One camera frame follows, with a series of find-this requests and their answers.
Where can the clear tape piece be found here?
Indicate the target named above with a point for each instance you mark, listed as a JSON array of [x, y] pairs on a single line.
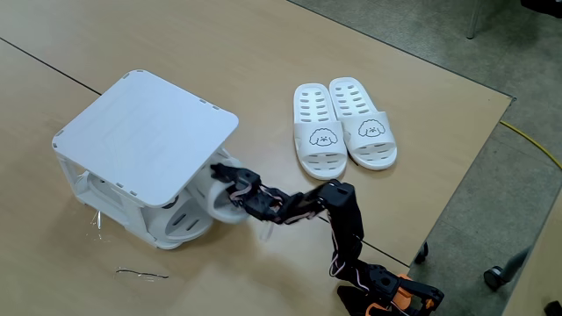
[[98, 219]]

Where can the black object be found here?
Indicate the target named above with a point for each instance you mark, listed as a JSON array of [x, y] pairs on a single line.
[[554, 309]]

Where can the metal chair leg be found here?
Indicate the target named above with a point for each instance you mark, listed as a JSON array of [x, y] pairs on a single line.
[[473, 22]]

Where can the grey bear slipper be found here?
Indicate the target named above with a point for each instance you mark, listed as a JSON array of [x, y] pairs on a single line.
[[211, 206], [184, 232]]

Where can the grey table leg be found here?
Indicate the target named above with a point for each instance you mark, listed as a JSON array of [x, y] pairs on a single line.
[[516, 265]]

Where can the clear tape strip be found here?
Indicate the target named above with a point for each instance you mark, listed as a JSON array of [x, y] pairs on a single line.
[[145, 275]]

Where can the white two-shelf shoe rack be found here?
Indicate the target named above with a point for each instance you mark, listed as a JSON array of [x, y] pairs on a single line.
[[145, 131]]

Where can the white poodle slipper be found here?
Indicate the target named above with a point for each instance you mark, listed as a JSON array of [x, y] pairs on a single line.
[[379, 138], [338, 140]]

